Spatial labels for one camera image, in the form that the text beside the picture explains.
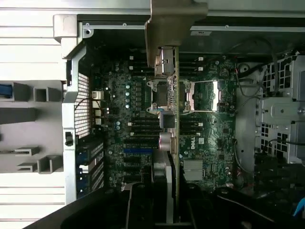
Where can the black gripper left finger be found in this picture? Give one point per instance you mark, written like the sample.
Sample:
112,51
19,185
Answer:
100,210

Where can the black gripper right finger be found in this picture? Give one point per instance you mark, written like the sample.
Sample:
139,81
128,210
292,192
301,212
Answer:
238,210

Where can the black fan shroud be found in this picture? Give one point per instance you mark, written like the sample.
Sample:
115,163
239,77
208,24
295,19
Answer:
274,176

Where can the silver chipset heatsink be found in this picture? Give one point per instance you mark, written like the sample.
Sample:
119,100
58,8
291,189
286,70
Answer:
193,170

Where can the blue expansion slot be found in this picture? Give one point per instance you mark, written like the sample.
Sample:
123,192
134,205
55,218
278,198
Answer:
138,150

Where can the open black PC case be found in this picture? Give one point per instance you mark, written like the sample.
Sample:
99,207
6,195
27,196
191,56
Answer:
71,119

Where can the green motherboard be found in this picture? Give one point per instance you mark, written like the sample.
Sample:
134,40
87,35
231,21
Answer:
119,107

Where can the grey parts rack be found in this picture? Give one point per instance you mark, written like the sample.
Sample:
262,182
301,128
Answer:
28,133

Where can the metal disk bay cage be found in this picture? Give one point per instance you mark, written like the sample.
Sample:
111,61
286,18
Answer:
281,112

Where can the metal socket cover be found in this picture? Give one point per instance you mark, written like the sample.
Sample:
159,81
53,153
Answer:
205,95

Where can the CPU socket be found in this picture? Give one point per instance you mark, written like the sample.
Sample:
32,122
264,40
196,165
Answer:
160,91

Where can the blue disk caddy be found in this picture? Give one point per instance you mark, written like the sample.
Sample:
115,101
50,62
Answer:
4,91

